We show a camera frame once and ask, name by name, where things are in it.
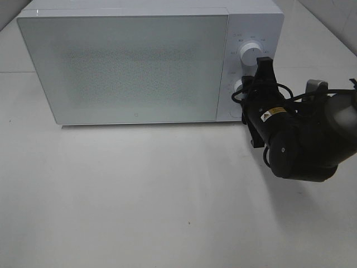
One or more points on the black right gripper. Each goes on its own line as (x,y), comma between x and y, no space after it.
(261,96)

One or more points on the upper white power knob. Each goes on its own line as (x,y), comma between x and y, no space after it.
(249,53)

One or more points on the white microwave door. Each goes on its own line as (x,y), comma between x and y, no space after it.
(112,70)

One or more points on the white microwave oven body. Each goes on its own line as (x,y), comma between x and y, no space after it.
(259,21)

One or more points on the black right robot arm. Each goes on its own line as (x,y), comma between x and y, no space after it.
(303,137)

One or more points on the round white door button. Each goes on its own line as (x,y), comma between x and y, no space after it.
(236,112)

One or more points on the white timer knob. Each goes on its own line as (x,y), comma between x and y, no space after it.
(238,86)

